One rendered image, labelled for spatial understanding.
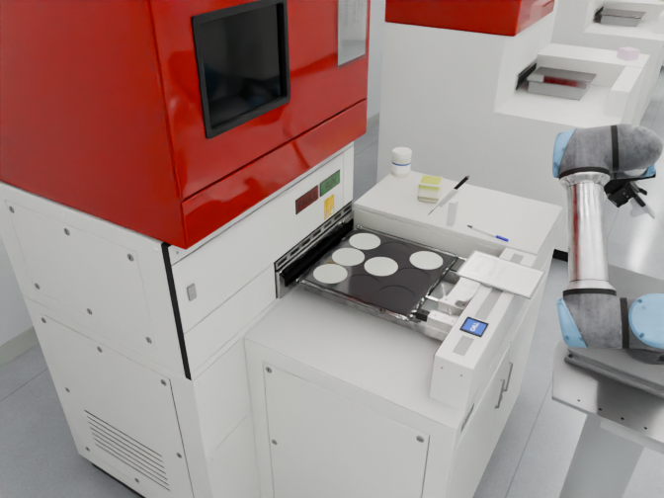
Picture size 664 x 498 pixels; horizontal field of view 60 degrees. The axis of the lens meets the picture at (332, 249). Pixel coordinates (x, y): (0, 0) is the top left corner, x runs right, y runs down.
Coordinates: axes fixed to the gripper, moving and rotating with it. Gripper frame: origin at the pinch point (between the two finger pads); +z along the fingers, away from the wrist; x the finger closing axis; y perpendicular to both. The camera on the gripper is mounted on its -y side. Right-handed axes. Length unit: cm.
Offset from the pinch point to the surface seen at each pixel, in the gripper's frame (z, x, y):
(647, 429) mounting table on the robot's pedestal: -5, 86, 15
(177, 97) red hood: -131, 90, 21
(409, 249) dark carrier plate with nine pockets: -56, 34, 51
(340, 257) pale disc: -73, 44, 63
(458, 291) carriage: -43, 51, 41
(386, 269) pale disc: -61, 47, 53
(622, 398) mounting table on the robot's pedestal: -8, 78, 19
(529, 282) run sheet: -34, 54, 23
